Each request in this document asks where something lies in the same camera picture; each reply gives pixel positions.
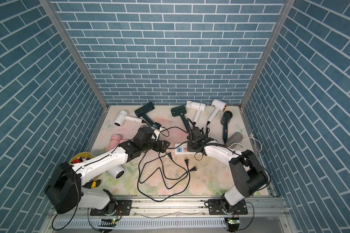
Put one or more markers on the yellow cup with small items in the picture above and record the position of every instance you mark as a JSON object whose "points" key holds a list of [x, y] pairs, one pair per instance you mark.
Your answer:
{"points": [[81, 157]]}

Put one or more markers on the dark green slim hair dryer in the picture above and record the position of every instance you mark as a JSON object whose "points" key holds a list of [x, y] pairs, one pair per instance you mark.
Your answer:
{"points": [[142, 112]]}

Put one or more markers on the dark teal round hair dryer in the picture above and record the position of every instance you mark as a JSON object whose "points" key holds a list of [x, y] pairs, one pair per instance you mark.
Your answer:
{"points": [[225, 119]]}

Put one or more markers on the grey oval pad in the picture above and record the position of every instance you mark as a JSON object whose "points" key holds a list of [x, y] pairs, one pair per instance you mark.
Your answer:
{"points": [[236, 138]]}

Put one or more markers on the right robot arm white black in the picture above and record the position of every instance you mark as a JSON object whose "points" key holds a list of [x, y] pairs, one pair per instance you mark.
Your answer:
{"points": [[247, 172]]}

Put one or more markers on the white multicolour power strip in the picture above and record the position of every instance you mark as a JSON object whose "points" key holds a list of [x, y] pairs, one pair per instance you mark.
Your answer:
{"points": [[182, 149]]}

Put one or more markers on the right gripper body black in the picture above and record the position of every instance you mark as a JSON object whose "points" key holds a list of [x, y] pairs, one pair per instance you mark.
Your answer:
{"points": [[191, 147]]}

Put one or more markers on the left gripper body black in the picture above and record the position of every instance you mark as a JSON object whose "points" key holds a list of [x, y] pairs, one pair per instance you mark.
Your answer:
{"points": [[158, 148]]}

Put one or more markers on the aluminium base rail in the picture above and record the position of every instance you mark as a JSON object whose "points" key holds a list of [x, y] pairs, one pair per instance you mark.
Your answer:
{"points": [[203, 214]]}

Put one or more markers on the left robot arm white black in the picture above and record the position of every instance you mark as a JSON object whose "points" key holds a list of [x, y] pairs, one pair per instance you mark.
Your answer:
{"points": [[65, 189]]}

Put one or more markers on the pink hair dryer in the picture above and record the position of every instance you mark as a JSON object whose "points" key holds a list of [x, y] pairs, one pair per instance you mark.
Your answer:
{"points": [[115, 141]]}

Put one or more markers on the white boxy hair dryer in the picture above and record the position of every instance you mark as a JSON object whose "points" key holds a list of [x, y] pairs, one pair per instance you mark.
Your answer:
{"points": [[199, 107]]}

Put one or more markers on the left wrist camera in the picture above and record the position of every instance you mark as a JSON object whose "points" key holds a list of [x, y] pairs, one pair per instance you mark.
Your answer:
{"points": [[157, 128]]}

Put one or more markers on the dark green boxy hair dryer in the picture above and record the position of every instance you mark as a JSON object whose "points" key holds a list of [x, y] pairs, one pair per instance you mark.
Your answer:
{"points": [[181, 112]]}

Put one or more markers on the black yellow utility knife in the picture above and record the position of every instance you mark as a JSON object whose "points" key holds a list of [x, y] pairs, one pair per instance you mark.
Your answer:
{"points": [[92, 184]]}

